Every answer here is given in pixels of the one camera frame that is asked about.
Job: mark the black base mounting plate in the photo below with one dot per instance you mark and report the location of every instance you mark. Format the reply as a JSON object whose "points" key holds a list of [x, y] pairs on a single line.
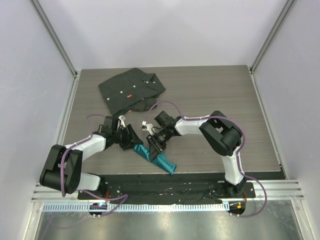
{"points": [[166, 189]]}

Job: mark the white slotted cable duct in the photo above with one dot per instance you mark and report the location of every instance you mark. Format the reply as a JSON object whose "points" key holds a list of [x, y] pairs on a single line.
{"points": [[100, 207]]}

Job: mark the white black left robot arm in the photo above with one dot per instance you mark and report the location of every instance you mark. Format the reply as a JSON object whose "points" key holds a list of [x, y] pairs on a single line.
{"points": [[62, 170]]}

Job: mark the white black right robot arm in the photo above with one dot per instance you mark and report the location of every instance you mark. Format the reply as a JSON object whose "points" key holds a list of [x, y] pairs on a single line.
{"points": [[221, 133]]}

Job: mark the teal satin napkin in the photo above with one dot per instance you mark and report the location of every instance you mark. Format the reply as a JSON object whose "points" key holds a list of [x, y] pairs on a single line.
{"points": [[160, 161]]}

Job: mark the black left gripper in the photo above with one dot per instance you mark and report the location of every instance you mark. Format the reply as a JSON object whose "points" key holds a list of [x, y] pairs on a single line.
{"points": [[130, 138]]}

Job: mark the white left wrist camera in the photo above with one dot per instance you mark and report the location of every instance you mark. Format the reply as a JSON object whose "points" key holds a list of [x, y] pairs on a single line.
{"points": [[121, 121]]}

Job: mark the aluminium frame post left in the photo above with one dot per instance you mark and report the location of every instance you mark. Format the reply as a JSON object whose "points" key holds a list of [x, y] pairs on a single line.
{"points": [[53, 35]]}

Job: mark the dark pinstriped shirt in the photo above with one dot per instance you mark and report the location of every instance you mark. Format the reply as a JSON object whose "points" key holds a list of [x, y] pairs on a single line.
{"points": [[133, 90]]}

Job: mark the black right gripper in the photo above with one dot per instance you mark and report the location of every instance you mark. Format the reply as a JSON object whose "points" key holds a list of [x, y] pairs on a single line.
{"points": [[154, 152]]}

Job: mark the aluminium frame rail right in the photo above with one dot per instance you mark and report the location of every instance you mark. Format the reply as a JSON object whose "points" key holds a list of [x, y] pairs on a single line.
{"points": [[285, 11]]}

